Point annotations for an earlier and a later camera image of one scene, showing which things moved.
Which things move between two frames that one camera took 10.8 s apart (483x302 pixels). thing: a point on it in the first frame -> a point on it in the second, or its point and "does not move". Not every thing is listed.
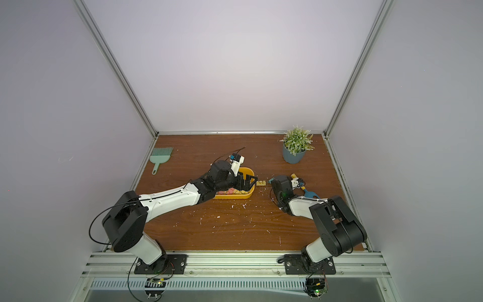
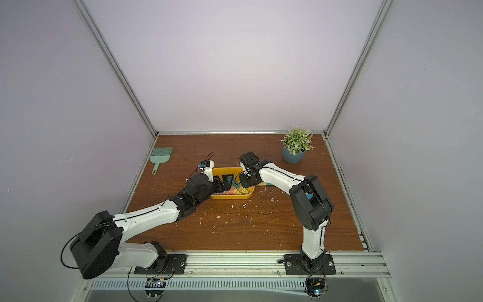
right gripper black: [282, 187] -> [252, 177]
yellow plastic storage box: [246, 170] does not move
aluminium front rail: [233, 265] does not move
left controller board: [155, 282] does not move
